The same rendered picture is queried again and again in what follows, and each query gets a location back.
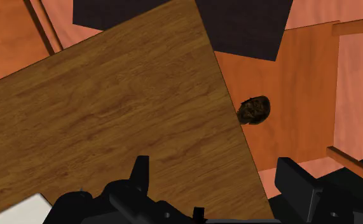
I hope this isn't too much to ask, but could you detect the dark brown round lump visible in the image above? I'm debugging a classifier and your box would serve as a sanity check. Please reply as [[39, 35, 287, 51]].
[[236, 95, 271, 126]]

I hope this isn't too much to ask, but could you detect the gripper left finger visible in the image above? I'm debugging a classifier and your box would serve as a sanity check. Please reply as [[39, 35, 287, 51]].
[[43, 155, 195, 224]]

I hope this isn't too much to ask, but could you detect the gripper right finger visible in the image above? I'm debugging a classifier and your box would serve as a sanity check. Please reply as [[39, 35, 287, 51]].
[[274, 156, 363, 224]]

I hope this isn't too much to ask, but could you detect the white flat object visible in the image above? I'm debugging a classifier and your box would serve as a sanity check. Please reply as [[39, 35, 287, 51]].
[[0, 192, 53, 224]]

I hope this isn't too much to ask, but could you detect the orange wooden chair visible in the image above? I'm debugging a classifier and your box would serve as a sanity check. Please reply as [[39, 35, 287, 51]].
[[214, 16, 363, 189]]

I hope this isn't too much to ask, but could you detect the brown wooden table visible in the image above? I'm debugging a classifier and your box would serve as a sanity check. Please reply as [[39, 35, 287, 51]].
[[0, 0, 275, 221]]

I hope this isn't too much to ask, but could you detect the orange wooden furniture panel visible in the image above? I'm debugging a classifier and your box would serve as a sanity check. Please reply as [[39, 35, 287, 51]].
[[0, 0, 65, 87]]

